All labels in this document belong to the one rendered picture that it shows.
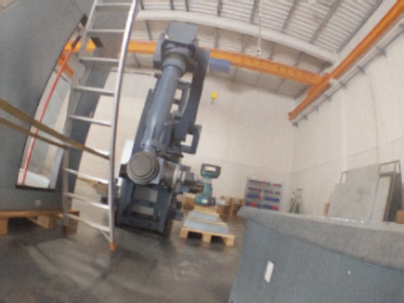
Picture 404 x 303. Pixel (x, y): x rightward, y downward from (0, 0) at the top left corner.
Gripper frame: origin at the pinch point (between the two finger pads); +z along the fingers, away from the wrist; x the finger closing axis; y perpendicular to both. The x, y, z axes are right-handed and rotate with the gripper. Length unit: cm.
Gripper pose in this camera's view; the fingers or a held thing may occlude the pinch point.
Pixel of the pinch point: (207, 182)
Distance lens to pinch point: 119.2
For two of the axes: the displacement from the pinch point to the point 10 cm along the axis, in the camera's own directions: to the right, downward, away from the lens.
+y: 1.7, -9.0, 4.1
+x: -1.1, 3.9, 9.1
